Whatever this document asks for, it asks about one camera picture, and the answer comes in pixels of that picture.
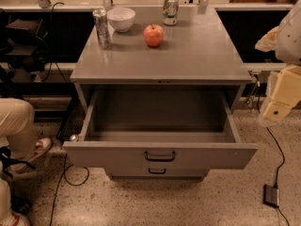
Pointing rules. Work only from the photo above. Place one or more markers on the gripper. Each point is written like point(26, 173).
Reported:
point(290, 40)

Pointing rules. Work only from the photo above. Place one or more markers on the grey top drawer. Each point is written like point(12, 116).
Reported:
point(160, 128)

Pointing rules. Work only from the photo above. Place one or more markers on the grey drawer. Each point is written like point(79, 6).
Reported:
point(160, 128)
point(118, 173)

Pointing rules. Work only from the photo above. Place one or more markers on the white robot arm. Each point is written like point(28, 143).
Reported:
point(285, 39)

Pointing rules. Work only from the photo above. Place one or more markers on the grey metal drawer cabinet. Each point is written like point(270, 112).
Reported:
point(196, 53)

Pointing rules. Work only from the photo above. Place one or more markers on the grey bottom drawer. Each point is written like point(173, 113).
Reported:
point(118, 173)

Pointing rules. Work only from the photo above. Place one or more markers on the small black power box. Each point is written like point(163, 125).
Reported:
point(270, 196)

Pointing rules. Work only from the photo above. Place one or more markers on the red apple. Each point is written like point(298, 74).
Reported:
point(153, 35)

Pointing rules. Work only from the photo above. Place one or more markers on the green white soda can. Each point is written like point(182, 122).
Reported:
point(170, 12)

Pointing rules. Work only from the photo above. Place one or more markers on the white ceramic bowl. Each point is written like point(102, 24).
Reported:
point(121, 19)

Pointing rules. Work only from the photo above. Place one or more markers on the tall silver can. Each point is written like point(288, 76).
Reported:
point(100, 21)

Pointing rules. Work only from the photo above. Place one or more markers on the silver round floor object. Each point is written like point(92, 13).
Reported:
point(74, 137)

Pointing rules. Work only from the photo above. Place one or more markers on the white red sneaker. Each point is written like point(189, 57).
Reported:
point(33, 154)
point(14, 219)

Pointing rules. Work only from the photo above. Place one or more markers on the black equipment on left shelf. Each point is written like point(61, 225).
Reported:
point(23, 45)

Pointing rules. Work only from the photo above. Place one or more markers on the person leg beige trousers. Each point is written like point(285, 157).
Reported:
point(17, 126)

